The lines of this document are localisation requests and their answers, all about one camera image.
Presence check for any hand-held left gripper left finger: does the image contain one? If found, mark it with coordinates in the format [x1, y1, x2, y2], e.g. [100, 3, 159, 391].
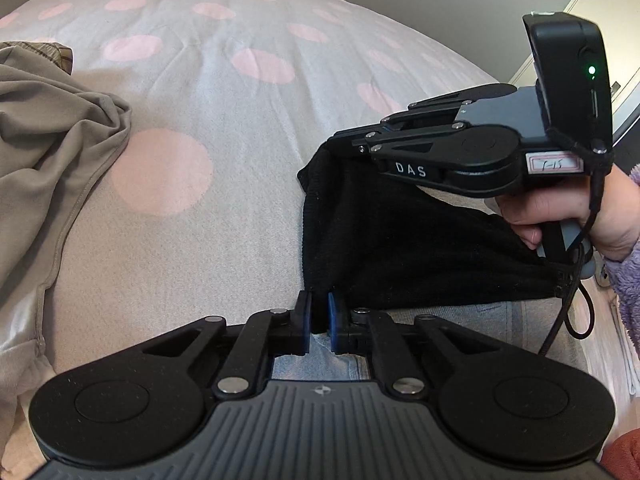
[145, 291, 312, 397]

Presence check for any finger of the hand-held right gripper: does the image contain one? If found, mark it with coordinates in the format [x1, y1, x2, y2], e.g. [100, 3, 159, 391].
[381, 84, 518, 126]
[327, 119, 471, 161]

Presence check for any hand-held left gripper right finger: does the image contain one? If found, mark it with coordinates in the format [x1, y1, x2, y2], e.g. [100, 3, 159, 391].
[327, 292, 498, 397]

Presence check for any grey shirt with black sleeves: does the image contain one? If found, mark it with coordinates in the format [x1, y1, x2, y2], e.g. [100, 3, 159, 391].
[297, 147, 588, 356]

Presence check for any person's right forearm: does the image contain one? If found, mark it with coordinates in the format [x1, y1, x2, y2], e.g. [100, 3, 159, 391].
[602, 162, 640, 348]

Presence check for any person's right hand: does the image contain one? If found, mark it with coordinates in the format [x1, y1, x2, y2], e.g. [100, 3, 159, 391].
[495, 162, 640, 261]

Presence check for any light blue denim cloth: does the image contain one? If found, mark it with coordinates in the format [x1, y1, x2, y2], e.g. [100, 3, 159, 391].
[272, 332, 371, 382]

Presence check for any pink polka dot bed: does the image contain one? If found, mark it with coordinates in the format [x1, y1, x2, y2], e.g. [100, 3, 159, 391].
[0, 0, 640, 461]

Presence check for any light grey shirt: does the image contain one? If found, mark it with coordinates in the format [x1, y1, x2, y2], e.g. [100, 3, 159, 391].
[0, 42, 133, 356]

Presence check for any red fuzzy cloth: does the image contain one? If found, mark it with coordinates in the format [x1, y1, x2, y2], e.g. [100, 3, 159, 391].
[602, 429, 640, 480]

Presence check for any striped cloth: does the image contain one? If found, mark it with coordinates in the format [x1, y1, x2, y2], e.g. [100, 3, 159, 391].
[0, 41, 74, 71]

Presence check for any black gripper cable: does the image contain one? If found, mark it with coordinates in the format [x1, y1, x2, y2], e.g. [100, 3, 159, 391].
[539, 170, 610, 357]

